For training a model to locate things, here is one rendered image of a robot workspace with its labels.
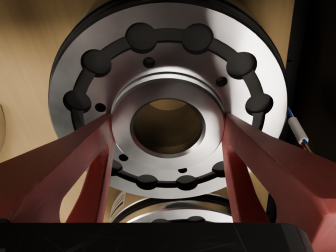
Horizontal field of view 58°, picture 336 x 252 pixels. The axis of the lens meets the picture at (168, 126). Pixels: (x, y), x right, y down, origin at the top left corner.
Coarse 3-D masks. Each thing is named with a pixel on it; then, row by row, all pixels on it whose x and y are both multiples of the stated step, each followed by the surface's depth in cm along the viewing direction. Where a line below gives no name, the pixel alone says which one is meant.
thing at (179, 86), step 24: (168, 72) 11; (120, 96) 12; (144, 96) 12; (168, 96) 12; (192, 96) 12; (216, 96) 12; (120, 120) 12; (216, 120) 12; (120, 144) 13; (144, 144) 13; (192, 144) 13; (216, 144) 13; (168, 168) 14
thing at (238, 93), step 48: (144, 0) 10; (192, 0) 10; (96, 48) 11; (144, 48) 11; (192, 48) 11; (240, 48) 11; (48, 96) 12; (96, 96) 12; (240, 96) 12; (144, 192) 16; (192, 192) 16
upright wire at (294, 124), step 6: (288, 108) 14; (288, 114) 13; (288, 120) 13; (294, 120) 13; (294, 126) 13; (300, 126) 13; (294, 132) 13; (300, 132) 12; (300, 138) 12; (306, 138) 12; (306, 144) 12; (312, 150) 11
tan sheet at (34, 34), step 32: (0, 0) 13; (32, 0) 13; (64, 0) 13; (256, 0) 13; (288, 0) 13; (0, 32) 14; (32, 32) 14; (64, 32) 14; (288, 32) 14; (0, 64) 15; (32, 64) 15; (0, 96) 16; (32, 96) 16; (32, 128) 17; (0, 160) 19; (256, 192) 20
